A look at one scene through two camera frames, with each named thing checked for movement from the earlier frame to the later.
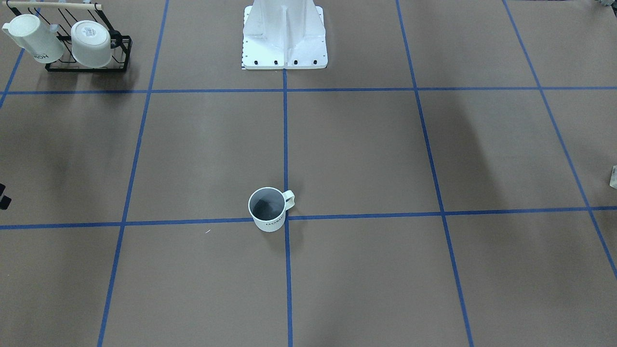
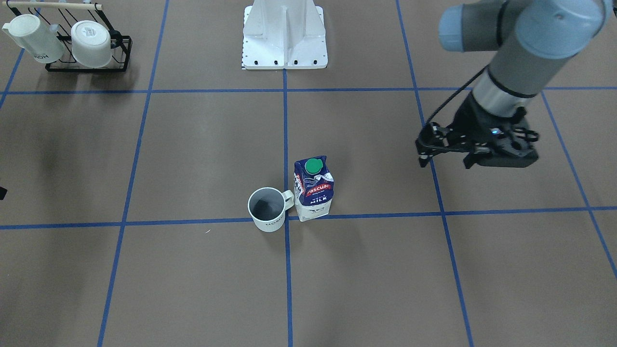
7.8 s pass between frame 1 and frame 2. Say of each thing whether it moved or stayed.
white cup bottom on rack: stayed
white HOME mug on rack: stayed
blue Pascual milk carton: moved
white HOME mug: stayed
